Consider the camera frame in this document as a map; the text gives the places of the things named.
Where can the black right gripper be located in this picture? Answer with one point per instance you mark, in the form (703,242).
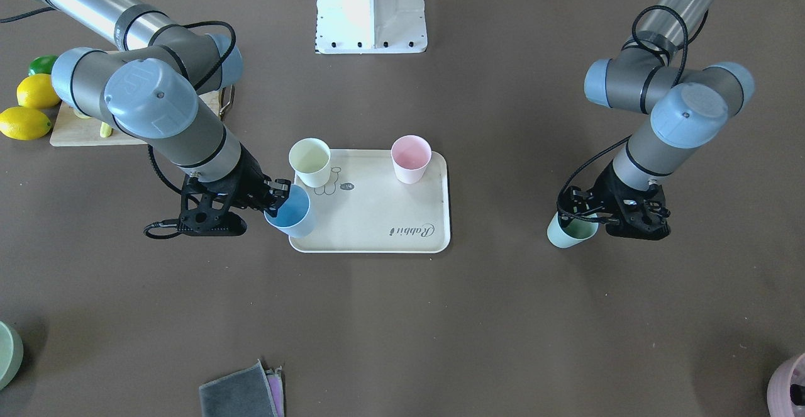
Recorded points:
(249,180)

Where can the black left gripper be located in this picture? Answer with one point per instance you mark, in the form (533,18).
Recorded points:
(605,185)

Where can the green cup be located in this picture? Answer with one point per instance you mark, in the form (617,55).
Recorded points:
(567,236)

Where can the blue cup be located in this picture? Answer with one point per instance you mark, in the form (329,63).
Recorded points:
(296,217)

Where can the cream cup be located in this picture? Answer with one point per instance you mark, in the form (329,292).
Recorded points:
(310,160)

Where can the pink cup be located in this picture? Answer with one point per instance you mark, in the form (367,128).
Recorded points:
(410,156)

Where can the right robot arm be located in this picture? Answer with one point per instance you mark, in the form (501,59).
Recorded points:
(150,90)

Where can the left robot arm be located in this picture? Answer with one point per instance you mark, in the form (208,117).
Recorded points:
(685,109)

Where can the cream serving tray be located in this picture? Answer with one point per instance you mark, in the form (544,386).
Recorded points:
(364,208)

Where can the grey folded cloth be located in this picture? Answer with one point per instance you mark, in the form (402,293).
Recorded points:
(254,391)

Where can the wooden cutting board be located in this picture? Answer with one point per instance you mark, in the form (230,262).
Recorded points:
(69,130)

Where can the whole yellow lemon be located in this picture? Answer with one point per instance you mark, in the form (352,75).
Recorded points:
(37,92)

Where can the green lime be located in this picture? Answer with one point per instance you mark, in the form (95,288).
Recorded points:
(42,65)

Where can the pink bowl with ice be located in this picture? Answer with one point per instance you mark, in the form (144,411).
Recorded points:
(785,389)

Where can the mint green bowl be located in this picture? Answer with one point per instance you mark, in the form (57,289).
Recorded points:
(12,352)

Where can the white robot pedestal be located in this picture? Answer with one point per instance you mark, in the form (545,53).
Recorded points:
(370,27)

